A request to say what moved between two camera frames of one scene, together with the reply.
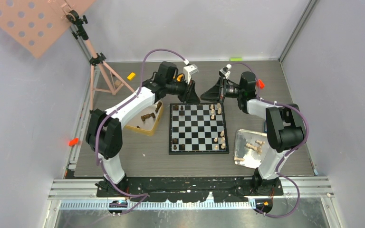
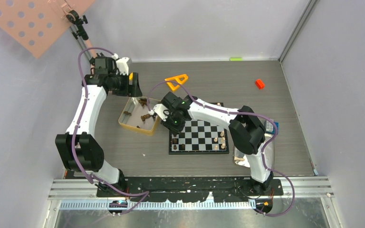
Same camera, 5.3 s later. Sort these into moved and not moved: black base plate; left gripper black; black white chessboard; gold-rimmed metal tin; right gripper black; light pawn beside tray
Moved: left gripper black; right gripper black
Not moved: light pawn beside tray; black white chessboard; black base plate; gold-rimmed metal tin
